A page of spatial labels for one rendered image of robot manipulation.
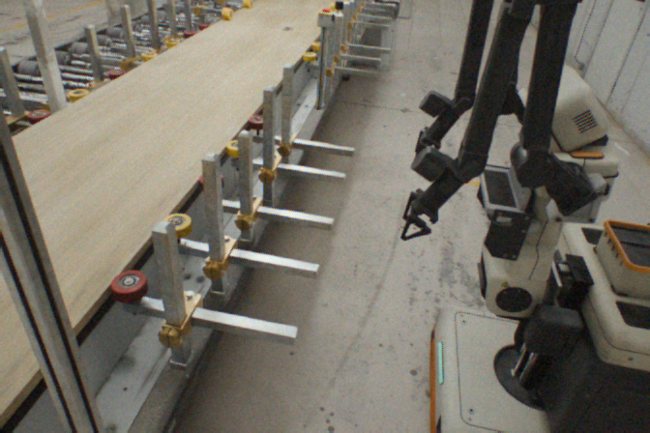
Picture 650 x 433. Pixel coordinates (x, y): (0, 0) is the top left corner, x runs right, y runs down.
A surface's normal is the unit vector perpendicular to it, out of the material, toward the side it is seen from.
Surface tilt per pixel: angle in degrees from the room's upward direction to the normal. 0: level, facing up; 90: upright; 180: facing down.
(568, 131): 90
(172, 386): 0
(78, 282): 0
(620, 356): 90
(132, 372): 0
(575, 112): 90
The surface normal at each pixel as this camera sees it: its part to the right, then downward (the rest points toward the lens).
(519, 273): -0.19, 0.51
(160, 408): 0.07, -0.84
